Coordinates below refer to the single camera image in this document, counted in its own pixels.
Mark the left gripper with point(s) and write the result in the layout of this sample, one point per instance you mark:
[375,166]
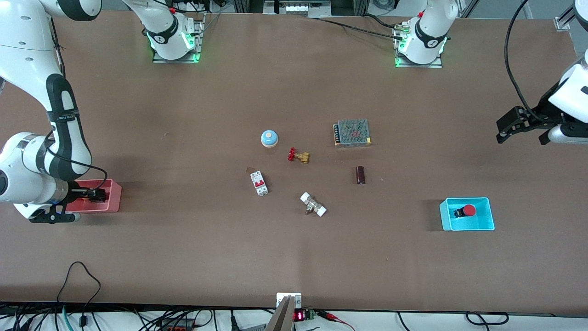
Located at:
[541,111]

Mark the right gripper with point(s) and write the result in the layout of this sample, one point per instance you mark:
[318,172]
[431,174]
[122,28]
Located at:
[75,190]

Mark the red push button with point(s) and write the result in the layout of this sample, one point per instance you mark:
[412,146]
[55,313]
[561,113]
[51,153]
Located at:
[469,210]

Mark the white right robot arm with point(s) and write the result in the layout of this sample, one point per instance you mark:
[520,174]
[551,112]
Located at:
[27,55]

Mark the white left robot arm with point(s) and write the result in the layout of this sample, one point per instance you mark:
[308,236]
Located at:
[429,32]

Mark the pink plastic box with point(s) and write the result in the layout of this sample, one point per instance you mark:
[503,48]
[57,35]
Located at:
[115,202]

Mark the cyan plastic box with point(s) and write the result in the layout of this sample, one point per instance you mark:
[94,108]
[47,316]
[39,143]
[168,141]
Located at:
[482,223]

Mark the metal mesh power supply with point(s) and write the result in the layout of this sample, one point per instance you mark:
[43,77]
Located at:
[353,133]

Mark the dark red cylinder capacitor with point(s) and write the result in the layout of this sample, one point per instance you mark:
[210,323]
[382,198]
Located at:
[360,175]

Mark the white red circuit breaker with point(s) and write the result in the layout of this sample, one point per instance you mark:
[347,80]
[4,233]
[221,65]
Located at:
[259,183]

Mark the blue dome button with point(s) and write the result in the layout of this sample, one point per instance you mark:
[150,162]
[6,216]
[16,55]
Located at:
[269,137]

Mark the metal fitting with white caps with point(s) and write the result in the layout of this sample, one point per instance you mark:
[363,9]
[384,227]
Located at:
[312,204]

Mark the red LED display module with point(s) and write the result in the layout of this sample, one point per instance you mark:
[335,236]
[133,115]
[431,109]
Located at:
[299,316]

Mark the grey equipment rack unit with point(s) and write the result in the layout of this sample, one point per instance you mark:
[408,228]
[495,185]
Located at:
[298,8]

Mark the red clip lead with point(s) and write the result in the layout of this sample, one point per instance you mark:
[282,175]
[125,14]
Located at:
[331,316]

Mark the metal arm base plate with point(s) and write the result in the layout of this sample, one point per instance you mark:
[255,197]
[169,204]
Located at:
[198,46]
[432,64]

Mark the aluminium frame profile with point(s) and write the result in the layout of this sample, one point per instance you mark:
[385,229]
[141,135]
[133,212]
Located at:
[562,22]

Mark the grey metal camera bracket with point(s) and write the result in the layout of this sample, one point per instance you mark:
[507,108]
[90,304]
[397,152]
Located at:
[282,317]

